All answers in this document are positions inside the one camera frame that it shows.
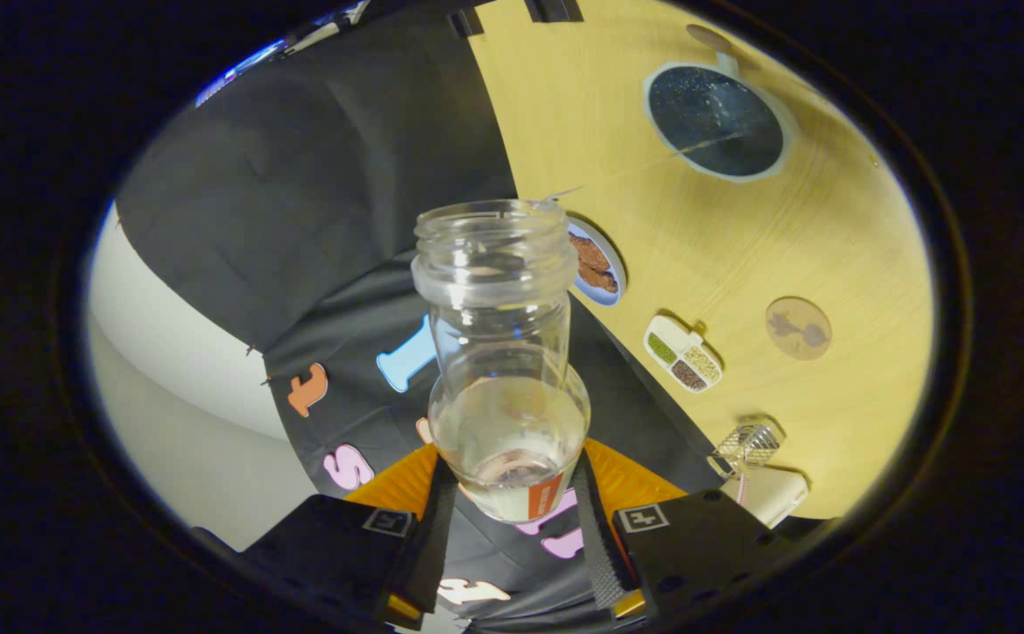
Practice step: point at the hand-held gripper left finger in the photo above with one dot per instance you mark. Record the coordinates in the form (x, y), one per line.
(437, 546)

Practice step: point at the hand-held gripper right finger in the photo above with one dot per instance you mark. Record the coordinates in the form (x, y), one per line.
(595, 546)

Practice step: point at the clear glass juice bottle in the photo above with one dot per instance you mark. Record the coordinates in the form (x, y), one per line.
(498, 352)

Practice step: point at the round printed wooden coaster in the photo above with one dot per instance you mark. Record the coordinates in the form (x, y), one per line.
(798, 328)

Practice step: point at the blue speckled cup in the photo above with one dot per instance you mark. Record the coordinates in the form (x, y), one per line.
(714, 119)

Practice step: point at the white toaster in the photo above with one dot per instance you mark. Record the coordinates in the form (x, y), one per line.
(780, 493)

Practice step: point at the white divided grain dish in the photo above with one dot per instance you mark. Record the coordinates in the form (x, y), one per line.
(683, 354)

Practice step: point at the brown cookie piece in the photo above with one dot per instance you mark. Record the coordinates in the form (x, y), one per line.
(600, 279)
(589, 251)

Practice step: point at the light blue plate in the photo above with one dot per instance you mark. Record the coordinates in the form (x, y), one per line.
(619, 264)

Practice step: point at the wooden table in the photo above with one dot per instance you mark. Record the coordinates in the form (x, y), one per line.
(740, 238)

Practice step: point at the black backdrop cloth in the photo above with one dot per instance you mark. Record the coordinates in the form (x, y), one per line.
(318, 194)

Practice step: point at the plain brown round pad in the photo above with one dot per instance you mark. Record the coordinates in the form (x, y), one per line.
(707, 38)

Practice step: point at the black table clamp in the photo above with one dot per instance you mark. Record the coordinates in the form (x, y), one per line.
(554, 9)
(466, 22)

